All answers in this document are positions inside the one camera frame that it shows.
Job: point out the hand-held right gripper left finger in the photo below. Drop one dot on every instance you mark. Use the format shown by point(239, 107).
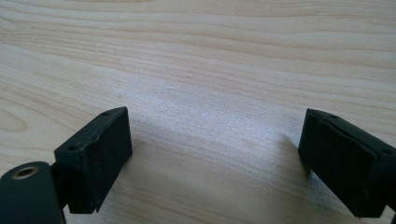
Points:
point(96, 168)

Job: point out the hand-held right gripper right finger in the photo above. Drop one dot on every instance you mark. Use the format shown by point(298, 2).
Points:
point(339, 161)

